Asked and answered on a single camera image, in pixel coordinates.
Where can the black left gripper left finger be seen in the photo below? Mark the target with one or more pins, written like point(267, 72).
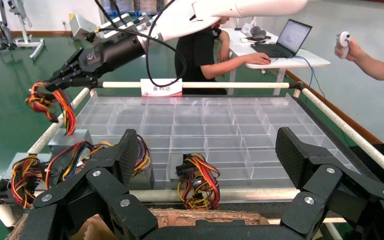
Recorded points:
point(112, 185)

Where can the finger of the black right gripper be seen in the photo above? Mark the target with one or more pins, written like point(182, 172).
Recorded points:
point(76, 82)
point(72, 64)

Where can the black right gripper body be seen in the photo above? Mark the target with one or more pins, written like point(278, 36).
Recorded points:
point(112, 54)

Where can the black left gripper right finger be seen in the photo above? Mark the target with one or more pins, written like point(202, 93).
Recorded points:
point(328, 185)

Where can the white handheld controller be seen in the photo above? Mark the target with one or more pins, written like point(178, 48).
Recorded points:
point(344, 39)

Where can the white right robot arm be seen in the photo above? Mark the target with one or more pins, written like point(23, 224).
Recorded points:
point(245, 8)

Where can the operator forearm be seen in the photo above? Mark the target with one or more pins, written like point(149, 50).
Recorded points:
point(380, 68)

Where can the seated person forearm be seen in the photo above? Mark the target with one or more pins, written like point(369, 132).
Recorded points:
point(222, 68)

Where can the operator hand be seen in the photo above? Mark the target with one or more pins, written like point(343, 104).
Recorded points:
point(354, 49)

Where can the seated person hand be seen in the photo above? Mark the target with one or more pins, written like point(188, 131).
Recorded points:
point(256, 59)

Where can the white metal stand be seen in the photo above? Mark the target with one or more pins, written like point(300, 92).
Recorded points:
point(29, 41)

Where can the white red cart sign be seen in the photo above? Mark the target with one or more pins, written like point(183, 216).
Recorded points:
point(160, 87)

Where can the seated person in black shirt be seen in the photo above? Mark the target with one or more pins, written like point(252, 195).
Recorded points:
point(195, 56)

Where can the brown cardboard divider box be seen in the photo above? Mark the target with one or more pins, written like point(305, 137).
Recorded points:
point(212, 217)

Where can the clear acrylic divider tray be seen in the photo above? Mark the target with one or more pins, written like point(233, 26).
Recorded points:
point(212, 126)

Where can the white desk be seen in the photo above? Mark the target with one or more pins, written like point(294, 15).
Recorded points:
point(298, 59)

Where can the black laptop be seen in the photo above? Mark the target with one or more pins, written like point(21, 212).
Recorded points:
point(293, 36)

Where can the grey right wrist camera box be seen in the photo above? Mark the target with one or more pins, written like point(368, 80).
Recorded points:
point(79, 24)

